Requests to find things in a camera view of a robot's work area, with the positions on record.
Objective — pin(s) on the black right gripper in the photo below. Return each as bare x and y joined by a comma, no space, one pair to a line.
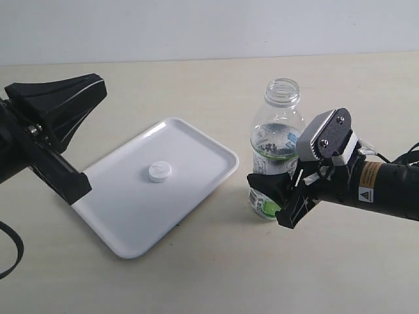
293,194

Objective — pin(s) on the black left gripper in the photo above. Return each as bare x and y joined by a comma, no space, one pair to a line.
59,108

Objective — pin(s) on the clear plastic drink bottle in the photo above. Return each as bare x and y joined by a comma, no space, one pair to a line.
276,128

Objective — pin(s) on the white bottle cap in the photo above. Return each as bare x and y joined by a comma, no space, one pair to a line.
160,171

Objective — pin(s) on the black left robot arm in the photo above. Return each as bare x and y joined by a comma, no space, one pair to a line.
38,122

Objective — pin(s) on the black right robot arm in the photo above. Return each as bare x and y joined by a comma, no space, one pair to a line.
385,188

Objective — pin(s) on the white rectangular plastic tray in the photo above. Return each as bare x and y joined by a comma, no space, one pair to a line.
128,211

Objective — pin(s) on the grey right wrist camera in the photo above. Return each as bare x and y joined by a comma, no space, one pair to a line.
328,136

